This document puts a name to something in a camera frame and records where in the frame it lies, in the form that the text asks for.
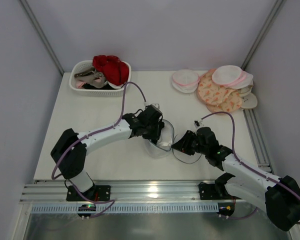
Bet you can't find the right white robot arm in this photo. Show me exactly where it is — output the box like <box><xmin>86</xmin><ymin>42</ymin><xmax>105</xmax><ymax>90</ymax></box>
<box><xmin>172</xmin><ymin>127</ymin><xmax>300</xmax><ymax>232</ymax></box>

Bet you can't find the grey bra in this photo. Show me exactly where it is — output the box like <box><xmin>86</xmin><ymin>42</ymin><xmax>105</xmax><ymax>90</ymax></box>
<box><xmin>74</xmin><ymin>66</ymin><xmax>108</xmax><ymax>89</ymax></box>

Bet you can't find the beige laundry bag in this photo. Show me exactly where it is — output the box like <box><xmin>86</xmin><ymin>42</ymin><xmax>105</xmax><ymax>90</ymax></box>
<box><xmin>239</xmin><ymin>85</ymin><xmax>258</xmax><ymax>110</ymax></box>

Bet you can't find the red bra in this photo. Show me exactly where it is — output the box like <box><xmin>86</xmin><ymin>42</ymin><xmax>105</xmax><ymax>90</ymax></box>
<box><xmin>92</xmin><ymin>55</ymin><xmax>130</xmax><ymax>86</ymax></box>

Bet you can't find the white cable duct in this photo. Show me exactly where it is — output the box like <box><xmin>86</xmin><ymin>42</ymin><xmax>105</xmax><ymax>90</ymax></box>
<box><xmin>29</xmin><ymin>202</ymin><xmax>237</xmax><ymax>215</ymax></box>

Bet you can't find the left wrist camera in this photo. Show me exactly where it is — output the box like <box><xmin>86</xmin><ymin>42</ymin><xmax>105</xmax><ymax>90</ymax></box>
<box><xmin>144</xmin><ymin>103</ymin><xmax>163</xmax><ymax>115</ymax></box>

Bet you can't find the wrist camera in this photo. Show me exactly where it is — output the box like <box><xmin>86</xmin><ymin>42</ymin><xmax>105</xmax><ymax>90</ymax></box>
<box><xmin>194</xmin><ymin>119</ymin><xmax>205</xmax><ymax>131</ymax></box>
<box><xmin>144</xmin><ymin>103</ymin><xmax>163</xmax><ymax>115</ymax></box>

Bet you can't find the white satin bra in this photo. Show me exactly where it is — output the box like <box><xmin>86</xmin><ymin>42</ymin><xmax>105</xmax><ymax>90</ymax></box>
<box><xmin>156</xmin><ymin>139</ymin><xmax>173</xmax><ymax>152</ymax></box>

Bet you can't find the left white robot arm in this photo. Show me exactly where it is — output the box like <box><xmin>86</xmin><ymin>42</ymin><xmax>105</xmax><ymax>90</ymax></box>
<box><xmin>50</xmin><ymin>104</ymin><xmax>165</xmax><ymax>203</ymax></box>

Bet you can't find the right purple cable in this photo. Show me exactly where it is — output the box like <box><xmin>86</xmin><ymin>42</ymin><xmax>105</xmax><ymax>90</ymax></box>
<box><xmin>197</xmin><ymin>111</ymin><xmax>300</xmax><ymax>225</ymax></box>

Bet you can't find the pink trimmed mesh bag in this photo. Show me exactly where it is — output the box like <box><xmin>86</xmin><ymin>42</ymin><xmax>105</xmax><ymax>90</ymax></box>
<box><xmin>171</xmin><ymin>69</ymin><xmax>200</xmax><ymax>94</ymax></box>

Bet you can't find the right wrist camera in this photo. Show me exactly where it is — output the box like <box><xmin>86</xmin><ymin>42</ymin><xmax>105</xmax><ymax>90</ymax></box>
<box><xmin>194</xmin><ymin>119</ymin><xmax>205</xmax><ymax>131</ymax></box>

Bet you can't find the orange patterned laundry bag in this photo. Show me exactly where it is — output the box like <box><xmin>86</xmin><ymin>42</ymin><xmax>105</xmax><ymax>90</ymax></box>
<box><xmin>196</xmin><ymin>68</ymin><xmax>243</xmax><ymax>113</ymax></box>

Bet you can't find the white pink mesh bag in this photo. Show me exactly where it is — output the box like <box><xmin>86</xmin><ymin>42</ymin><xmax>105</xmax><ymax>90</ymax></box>
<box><xmin>211</xmin><ymin>65</ymin><xmax>254</xmax><ymax>89</ymax></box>

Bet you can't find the aluminium mounting rail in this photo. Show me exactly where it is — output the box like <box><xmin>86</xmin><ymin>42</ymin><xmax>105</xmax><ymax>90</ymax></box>
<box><xmin>19</xmin><ymin>179</ymin><xmax>248</xmax><ymax>202</ymax></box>

